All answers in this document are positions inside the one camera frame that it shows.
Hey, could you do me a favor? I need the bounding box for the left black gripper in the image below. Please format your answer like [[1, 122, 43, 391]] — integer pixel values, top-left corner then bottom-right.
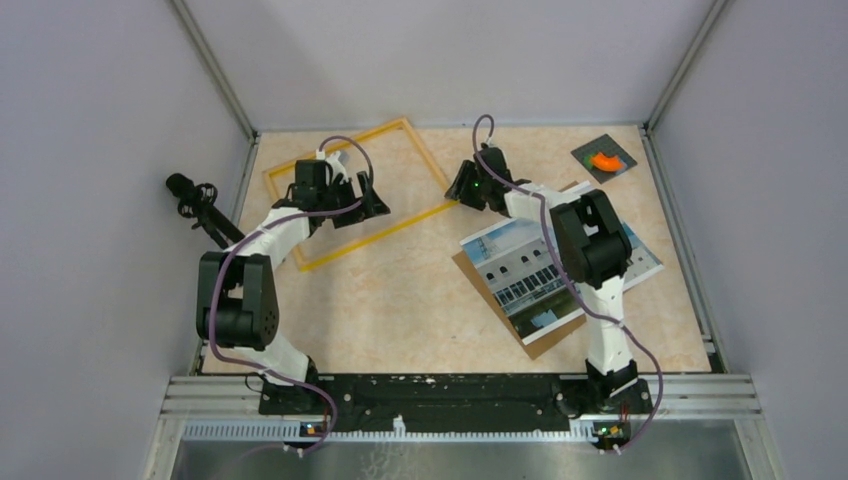
[[317, 171, 389, 228]]

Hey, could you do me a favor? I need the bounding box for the yellow wooden picture frame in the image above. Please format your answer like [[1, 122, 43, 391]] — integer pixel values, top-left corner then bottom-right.
[[292, 117, 455, 271]]

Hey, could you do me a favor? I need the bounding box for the building photo print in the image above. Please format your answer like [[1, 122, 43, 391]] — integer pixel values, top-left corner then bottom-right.
[[460, 181, 665, 347]]

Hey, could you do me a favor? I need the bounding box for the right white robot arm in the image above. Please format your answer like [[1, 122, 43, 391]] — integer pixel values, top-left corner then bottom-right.
[[445, 143, 641, 412]]

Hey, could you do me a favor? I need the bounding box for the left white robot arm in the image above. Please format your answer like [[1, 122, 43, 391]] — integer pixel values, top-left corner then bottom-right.
[[196, 152, 391, 414]]

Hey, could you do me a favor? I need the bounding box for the grey building block plate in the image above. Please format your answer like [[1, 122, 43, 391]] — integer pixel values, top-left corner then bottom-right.
[[571, 134, 638, 184]]

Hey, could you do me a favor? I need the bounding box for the orange curved block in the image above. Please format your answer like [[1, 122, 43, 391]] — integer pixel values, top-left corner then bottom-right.
[[592, 152, 626, 173]]

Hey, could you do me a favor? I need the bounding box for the black microphone on tripod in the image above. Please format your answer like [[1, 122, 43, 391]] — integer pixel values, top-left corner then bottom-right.
[[165, 173, 245, 249]]

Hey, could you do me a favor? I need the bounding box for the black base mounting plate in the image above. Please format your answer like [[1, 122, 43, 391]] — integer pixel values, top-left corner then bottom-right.
[[258, 373, 654, 420]]

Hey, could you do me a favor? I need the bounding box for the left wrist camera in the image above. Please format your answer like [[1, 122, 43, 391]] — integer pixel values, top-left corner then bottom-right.
[[315, 150, 349, 171]]

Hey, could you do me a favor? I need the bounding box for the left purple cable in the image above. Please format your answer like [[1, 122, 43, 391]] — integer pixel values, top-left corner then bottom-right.
[[206, 135, 376, 457]]

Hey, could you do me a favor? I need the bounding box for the purple cable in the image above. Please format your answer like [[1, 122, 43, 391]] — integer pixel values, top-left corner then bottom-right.
[[206, 135, 376, 457], [471, 113, 665, 456]]

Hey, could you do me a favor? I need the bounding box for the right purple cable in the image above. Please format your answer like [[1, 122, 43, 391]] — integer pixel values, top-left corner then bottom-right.
[[471, 113, 665, 456]]

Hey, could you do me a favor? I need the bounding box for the aluminium rail with cable duct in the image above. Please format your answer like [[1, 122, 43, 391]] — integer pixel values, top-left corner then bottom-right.
[[160, 374, 762, 444]]

